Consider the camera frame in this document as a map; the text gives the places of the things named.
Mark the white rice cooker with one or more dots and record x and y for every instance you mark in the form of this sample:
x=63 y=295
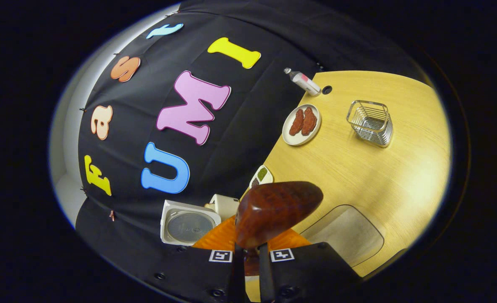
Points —
x=187 y=225

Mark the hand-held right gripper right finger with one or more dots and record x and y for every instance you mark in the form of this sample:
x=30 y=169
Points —
x=307 y=273

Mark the black backdrop cloth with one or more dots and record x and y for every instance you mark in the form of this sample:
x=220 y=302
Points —
x=252 y=118

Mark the white toaster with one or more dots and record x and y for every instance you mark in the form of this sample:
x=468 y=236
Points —
x=225 y=206

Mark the round white plate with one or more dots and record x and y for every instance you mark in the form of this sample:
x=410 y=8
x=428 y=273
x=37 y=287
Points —
x=288 y=136

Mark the divided white dish of beans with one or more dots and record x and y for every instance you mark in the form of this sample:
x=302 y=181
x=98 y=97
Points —
x=262 y=176

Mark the clear plastic bottle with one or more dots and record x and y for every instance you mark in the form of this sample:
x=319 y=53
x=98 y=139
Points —
x=305 y=82

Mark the clear tray of rice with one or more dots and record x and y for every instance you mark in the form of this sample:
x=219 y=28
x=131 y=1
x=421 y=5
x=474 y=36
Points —
x=345 y=235

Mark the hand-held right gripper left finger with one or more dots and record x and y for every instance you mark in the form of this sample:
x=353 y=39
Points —
x=198 y=273

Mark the brown wooden spoon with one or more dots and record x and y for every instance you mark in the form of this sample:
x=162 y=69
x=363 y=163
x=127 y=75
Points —
x=273 y=208

